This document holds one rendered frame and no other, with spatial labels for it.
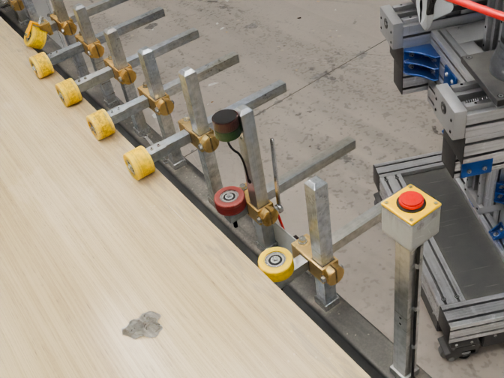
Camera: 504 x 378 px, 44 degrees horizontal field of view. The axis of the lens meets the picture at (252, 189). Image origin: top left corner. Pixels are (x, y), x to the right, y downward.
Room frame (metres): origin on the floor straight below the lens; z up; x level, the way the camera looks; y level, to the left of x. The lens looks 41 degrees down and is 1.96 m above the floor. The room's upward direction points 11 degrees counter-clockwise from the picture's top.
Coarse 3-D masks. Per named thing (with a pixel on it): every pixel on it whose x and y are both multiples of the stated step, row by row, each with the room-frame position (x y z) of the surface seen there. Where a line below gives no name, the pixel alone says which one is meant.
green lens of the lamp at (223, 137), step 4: (240, 128) 1.14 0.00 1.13; (216, 132) 1.13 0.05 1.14; (232, 132) 1.12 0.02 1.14; (236, 132) 1.13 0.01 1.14; (240, 132) 1.14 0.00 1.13; (216, 136) 1.14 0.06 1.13; (220, 136) 1.13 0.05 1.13; (224, 136) 1.12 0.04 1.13; (228, 136) 1.12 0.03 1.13; (232, 136) 1.12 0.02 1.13; (236, 136) 1.13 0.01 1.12; (220, 140) 1.13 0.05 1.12; (224, 140) 1.12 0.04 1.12; (228, 140) 1.12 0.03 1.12; (232, 140) 1.12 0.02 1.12
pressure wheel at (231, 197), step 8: (224, 192) 1.20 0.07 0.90; (232, 192) 1.19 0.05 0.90; (240, 192) 1.18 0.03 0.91; (216, 200) 1.17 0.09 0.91; (224, 200) 1.17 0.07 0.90; (232, 200) 1.16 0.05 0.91; (240, 200) 1.15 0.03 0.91; (216, 208) 1.17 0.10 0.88; (224, 208) 1.14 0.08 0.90; (232, 208) 1.14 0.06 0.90; (240, 208) 1.15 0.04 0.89
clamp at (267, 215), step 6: (246, 192) 1.22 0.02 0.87; (246, 198) 1.20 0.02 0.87; (246, 204) 1.18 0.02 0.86; (252, 204) 1.17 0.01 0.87; (270, 204) 1.16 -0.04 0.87; (252, 210) 1.16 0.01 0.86; (258, 210) 1.15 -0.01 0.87; (264, 210) 1.14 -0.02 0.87; (270, 210) 1.14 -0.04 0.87; (276, 210) 1.15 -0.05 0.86; (252, 216) 1.17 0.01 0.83; (258, 216) 1.14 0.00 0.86; (264, 216) 1.13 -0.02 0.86; (270, 216) 1.13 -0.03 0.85; (276, 216) 1.14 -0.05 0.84; (258, 222) 1.13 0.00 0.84; (264, 222) 1.12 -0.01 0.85; (270, 222) 1.13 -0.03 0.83
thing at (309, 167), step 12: (336, 144) 1.36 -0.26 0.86; (348, 144) 1.35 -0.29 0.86; (324, 156) 1.32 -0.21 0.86; (336, 156) 1.33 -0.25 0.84; (300, 168) 1.29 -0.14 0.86; (312, 168) 1.29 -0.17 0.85; (288, 180) 1.25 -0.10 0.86; (300, 180) 1.27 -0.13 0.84; (228, 216) 1.16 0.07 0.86; (240, 216) 1.17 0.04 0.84
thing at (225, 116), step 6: (216, 114) 1.17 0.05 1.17; (222, 114) 1.16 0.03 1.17; (228, 114) 1.16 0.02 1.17; (234, 114) 1.15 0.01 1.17; (216, 120) 1.14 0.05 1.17; (222, 120) 1.14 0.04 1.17; (228, 120) 1.13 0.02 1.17; (240, 138) 1.16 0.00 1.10; (228, 144) 1.15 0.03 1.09; (234, 150) 1.15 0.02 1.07; (240, 156) 1.15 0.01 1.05; (246, 168) 1.16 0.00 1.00; (246, 174) 1.16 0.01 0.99
